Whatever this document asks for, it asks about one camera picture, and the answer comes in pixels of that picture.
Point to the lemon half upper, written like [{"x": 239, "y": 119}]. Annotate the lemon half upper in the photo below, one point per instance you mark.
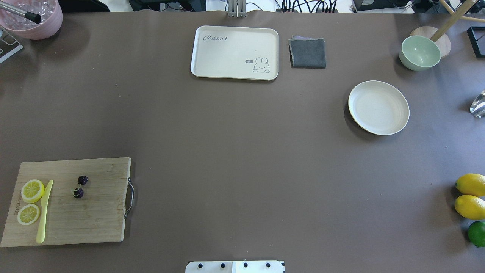
[{"x": 32, "y": 191}]

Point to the cream round plate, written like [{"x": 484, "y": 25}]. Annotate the cream round plate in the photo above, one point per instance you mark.
[{"x": 378, "y": 107}]

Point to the yellow lemon near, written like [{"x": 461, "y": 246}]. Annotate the yellow lemon near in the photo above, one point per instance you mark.
[{"x": 470, "y": 207}]

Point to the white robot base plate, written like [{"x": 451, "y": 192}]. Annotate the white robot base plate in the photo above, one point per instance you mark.
[{"x": 242, "y": 266}]

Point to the dark cherry lower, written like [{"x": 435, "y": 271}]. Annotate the dark cherry lower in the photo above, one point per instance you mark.
[{"x": 78, "y": 193}]

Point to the lemon slice lower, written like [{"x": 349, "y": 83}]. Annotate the lemon slice lower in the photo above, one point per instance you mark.
[{"x": 28, "y": 214}]

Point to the aluminium frame post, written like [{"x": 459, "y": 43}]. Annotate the aluminium frame post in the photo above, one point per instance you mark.
[{"x": 236, "y": 8}]

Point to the steel ice scoop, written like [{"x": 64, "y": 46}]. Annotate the steel ice scoop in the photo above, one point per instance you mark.
[{"x": 477, "y": 108}]

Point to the grey folded cloth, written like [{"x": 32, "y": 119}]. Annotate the grey folded cloth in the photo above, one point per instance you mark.
[{"x": 307, "y": 53}]

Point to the yellow lemon far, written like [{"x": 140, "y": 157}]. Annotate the yellow lemon far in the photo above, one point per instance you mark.
[{"x": 471, "y": 184}]

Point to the green lime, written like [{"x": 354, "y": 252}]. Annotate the green lime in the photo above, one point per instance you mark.
[{"x": 476, "y": 233}]

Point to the green bowl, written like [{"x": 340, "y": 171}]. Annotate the green bowl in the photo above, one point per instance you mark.
[{"x": 419, "y": 53}]

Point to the white wire cup rack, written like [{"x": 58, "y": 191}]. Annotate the white wire cup rack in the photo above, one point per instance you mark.
[{"x": 8, "y": 45}]

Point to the yellow plastic knife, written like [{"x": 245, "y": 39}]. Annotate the yellow plastic knife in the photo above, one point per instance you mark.
[{"x": 40, "y": 236}]

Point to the steel muddler black tip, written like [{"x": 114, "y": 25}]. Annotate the steel muddler black tip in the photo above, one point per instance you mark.
[{"x": 36, "y": 18}]

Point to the dark cherry upper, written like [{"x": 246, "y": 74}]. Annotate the dark cherry upper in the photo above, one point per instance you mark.
[{"x": 82, "y": 180}]

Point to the cream rabbit tray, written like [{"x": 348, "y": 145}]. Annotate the cream rabbit tray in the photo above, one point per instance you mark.
[{"x": 235, "y": 53}]

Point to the pink bowl of ice cubes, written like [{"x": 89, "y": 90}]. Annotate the pink bowl of ice cubes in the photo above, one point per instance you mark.
[{"x": 49, "y": 10}]

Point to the dark cherry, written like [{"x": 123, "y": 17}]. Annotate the dark cherry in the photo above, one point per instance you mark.
[
  {"x": 78, "y": 193},
  {"x": 82, "y": 180}
]

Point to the bamboo cutting board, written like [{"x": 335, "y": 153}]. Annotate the bamboo cutting board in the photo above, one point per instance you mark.
[{"x": 97, "y": 217}]

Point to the yellow lemon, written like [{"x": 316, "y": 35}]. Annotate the yellow lemon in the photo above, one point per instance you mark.
[
  {"x": 471, "y": 184},
  {"x": 470, "y": 207}
]

